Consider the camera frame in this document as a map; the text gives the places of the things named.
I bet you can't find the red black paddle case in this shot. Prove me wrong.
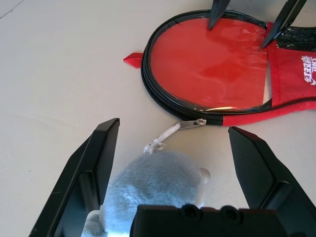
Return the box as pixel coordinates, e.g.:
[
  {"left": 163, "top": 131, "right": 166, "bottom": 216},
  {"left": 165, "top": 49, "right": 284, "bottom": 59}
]
[{"left": 123, "top": 9, "right": 316, "bottom": 130}]

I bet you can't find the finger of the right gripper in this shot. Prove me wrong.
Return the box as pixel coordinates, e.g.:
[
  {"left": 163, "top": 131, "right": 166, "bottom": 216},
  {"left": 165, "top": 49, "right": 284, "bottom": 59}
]
[
  {"left": 261, "top": 0, "right": 308, "bottom": 49},
  {"left": 209, "top": 0, "right": 232, "bottom": 30}
]

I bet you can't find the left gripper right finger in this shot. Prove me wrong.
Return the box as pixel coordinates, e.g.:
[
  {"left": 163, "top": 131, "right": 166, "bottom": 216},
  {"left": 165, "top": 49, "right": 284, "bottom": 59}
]
[{"left": 228, "top": 126, "right": 316, "bottom": 237}]

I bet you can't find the grey plush keychain toy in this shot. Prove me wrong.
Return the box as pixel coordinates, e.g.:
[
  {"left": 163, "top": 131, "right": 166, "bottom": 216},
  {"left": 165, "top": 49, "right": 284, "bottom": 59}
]
[{"left": 82, "top": 124, "right": 212, "bottom": 237}]

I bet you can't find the red ping-pong paddle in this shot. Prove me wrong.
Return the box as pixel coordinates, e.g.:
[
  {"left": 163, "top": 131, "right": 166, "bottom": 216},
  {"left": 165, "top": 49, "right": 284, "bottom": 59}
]
[{"left": 150, "top": 17, "right": 270, "bottom": 109}]

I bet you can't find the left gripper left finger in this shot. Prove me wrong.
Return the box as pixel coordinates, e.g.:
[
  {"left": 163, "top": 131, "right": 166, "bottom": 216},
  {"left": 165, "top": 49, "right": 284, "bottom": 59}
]
[{"left": 28, "top": 118, "right": 121, "bottom": 237}]

